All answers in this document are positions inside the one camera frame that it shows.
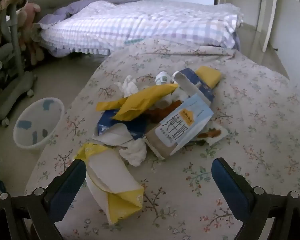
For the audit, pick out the pink plush toy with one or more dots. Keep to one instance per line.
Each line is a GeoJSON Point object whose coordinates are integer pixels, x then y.
{"type": "Point", "coordinates": [30, 11]}

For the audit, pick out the blue and white milk carton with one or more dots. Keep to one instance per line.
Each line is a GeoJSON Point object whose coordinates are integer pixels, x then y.
{"type": "Point", "coordinates": [180, 127]}

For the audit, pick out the yellow plastic wrapper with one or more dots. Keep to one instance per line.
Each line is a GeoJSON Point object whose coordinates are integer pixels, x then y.
{"type": "Point", "coordinates": [137, 102]}

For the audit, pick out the brown plush toy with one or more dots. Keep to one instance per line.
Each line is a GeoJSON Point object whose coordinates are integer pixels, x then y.
{"type": "Point", "coordinates": [36, 50]}

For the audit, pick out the white plastic bottle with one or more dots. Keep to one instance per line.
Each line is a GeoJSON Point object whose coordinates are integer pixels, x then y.
{"type": "Point", "coordinates": [163, 77]}

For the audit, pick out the purple pillow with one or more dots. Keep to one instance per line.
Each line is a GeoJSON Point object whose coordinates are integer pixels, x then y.
{"type": "Point", "coordinates": [95, 1]}

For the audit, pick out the checkered quilt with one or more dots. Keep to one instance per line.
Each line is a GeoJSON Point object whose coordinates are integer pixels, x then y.
{"type": "Point", "coordinates": [140, 22]}

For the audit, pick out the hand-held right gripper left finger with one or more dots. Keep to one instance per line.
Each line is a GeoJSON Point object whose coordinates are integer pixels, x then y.
{"type": "Point", "coordinates": [65, 188]}

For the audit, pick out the yellow and white paper pack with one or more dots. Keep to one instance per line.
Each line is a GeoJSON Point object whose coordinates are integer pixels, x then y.
{"type": "Point", "coordinates": [110, 170]}

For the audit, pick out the crumpled white tissue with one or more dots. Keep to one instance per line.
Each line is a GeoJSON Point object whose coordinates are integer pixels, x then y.
{"type": "Point", "coordinates": [135, 152]}
{"type": "Point", "coordinates": [130, 86]}

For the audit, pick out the blue and white plastic bag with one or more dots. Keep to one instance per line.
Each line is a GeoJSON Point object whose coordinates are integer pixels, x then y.
{"type": "Point", "coordinates": [107, 125]}

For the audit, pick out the white pecan snack packet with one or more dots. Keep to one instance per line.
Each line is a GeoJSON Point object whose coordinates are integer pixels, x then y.
{"type": "Point", "coordinates": [215, 133]}

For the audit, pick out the floral tablecloth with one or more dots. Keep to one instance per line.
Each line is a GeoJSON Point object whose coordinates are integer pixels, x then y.
{"type": "Point", "coordinates": [240, 105]}

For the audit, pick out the white round waste bin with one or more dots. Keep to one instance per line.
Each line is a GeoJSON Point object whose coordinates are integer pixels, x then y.
{"type": "Point", "coordinates": [27, 140]}

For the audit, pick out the dark blue carton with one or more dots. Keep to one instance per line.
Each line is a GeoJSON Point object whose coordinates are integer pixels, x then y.
{"type": "Point", "coordinates": [200, 82]}

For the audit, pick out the white door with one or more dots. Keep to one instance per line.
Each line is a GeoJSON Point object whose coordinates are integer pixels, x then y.
{"type": "Point", "coordinates": [270, 12]}

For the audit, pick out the yellow and green sponge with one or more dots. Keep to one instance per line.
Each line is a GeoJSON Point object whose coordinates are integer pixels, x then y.
{"type": "Point", "coordinates": [208, 76]}

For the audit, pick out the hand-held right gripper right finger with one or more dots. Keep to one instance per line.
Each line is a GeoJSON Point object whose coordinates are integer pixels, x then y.
{"type": "Point", "coordinates": [230, 187]}

